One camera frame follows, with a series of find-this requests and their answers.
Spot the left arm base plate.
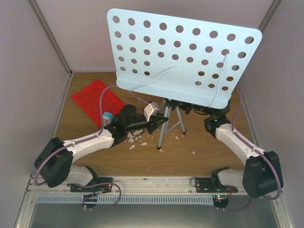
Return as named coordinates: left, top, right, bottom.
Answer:
left=67, top=177, right=113, bottom=202

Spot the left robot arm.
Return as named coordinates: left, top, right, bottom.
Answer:
left=34, top=102, right=168, bottom=192

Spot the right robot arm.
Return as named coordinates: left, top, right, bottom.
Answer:
left=179, top=102, right=284, bottom=200

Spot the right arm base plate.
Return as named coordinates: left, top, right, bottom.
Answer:
left=194, top=177, right=238, bottom=193

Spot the purple cable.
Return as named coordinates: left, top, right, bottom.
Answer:
left=231, top=83, right=283, bottom=200
left=34, top=85, right=149, bottom=186

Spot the light blue music stand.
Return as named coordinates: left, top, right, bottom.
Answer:
left=106, top=8, right=263, bottom=150

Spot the aluminium front rail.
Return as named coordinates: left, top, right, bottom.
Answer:
left=25, top=175, right=283, bottom=196

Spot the blue metronome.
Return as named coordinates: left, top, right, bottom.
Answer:
left=102, top=112, right=114, bottom=126

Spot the grey slotted cable duct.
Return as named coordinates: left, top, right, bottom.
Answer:
left=36, top=194, right=213, bottom=205

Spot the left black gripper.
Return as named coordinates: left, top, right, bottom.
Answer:
left=126, top=112, right=168, bottom=133

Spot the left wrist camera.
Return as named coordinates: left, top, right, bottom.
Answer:
left=143, top=102, right=159, bottom=122

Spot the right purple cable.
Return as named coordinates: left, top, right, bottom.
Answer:
left=231, top=83, right=283, bottom=200

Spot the red sheet music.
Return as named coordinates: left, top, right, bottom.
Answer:
left=92, top=79, right=107, bottom=91
left=71, top=83, right=125, bottom=127

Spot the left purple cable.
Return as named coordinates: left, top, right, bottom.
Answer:
left=34, top=85, right=149, bottom=186

